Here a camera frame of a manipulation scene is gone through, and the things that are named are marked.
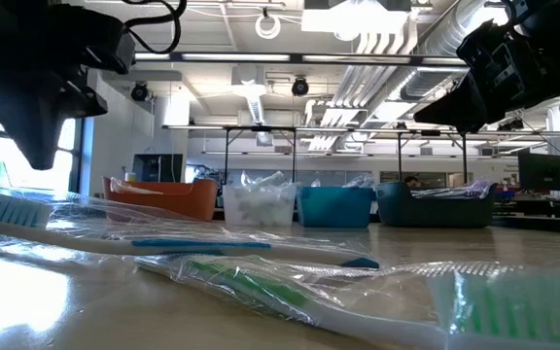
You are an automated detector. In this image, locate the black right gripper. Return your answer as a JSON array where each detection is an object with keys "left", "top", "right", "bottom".
[{"left": 413, "top": 18, "right": 560, "bottom": 135}]

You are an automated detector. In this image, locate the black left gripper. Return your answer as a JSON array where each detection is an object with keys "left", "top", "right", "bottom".
[{"left": 0, "top": 0, "right": 116, "bottom": 172}]

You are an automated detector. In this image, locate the purple toothbrush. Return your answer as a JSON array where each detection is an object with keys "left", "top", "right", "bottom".
[
  {"left": 454, "top": 177, "right": 499, "bottom": 199},
  {"left": 410, "top": 187, "right": 461, "bottom": 200}
]

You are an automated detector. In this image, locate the orange toothbrush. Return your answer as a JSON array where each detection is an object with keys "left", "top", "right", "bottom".
[{"left": 109, "top": 176, "right": 165, "bottom": 195}]

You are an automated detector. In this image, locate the large window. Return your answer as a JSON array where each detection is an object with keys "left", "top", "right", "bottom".
[{"left": 0, "top": 87, "right": 87, "bottom": 193}]

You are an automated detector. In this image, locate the black computer monitor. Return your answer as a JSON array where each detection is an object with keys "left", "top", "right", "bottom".
[{"left": 517, "top": 151, "right": 560, "bottom": 192}]

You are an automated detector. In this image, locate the dark slate plastic bin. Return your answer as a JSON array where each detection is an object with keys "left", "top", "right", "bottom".
[{"left": 374, "top": 181, "right": 499, "bottom": 229}]

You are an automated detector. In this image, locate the dark office desk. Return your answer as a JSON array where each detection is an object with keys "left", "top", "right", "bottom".
[{"left": 489, "top": 190, "right": 560, "bottom": 228}]

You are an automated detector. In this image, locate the dark cabinet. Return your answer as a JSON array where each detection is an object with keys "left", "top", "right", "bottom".
[{"left": 132, "top": 153, "right": 185, "bottom": 184}]

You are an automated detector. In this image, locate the orange plastic bin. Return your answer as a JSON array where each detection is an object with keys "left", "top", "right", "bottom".
[{"left": 102, "top": 175, "right": 220, "bottom": 223}]

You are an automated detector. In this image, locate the white ceiling light panel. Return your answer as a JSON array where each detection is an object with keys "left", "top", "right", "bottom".
[{"left": 301, "top": 7, "right": 411, "bottom": 36}]

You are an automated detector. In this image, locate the teal plastic bin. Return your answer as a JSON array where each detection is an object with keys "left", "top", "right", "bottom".
[{"left": 297, "top": 186, "right": 377, "bottom": 229}]

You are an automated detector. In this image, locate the overhead light bar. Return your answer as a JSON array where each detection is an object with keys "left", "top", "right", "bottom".
[{"left": 133, "top": 51, "right": 471, "bottom": 67}]

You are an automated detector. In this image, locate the clear plastic bin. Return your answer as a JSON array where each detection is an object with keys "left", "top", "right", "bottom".
[{"left": 221, "top": 183, "right": 299, "bottom": 228}]

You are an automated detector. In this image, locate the black rig frame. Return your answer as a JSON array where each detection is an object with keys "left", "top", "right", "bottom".
[
  {"left": 222, "top": 124, "right": 298, "bottom": 187},
  {"left": 396, "top": 128, "right": 470, "bottom": 187}
]

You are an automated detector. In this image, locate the silver ventilation duct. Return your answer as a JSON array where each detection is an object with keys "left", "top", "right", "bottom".
[{"left": 399, "top": 0, "right": 509, "bottom": 101}]

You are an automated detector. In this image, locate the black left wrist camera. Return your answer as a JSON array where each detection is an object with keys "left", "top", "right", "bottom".
[{"left": 83, "top": 17, "right": 138, "bottom": 75}]

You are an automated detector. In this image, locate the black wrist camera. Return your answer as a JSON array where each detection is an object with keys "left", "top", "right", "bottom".
[
  {"left": 506, "top": 0, "right": 560, "bottom": 36},
  {"left": 83, "top": 17, "right": 138, "bottom": 75}
]

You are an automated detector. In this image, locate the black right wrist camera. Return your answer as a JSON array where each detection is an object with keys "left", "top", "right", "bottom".
[{"left": 506, "top": 0, "right": 560, "bottom": 36}]

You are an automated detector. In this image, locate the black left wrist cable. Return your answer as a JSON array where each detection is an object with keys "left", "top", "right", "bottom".
[{"left": 122, "top": 0, "right": 188, "bottom": 55}]

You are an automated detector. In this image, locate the white cable coil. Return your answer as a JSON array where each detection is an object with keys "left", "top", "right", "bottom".
[{"left": 254, "top": 13, "right": 282, "bottom": 40}]

